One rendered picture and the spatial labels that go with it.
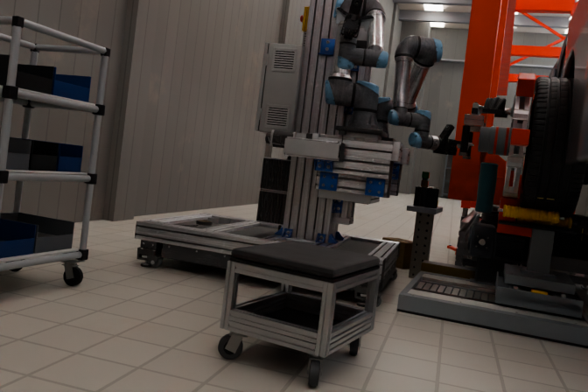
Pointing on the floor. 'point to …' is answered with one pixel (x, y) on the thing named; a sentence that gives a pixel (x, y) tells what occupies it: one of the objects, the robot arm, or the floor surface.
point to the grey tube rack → (45, 150)
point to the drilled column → (421, 241)
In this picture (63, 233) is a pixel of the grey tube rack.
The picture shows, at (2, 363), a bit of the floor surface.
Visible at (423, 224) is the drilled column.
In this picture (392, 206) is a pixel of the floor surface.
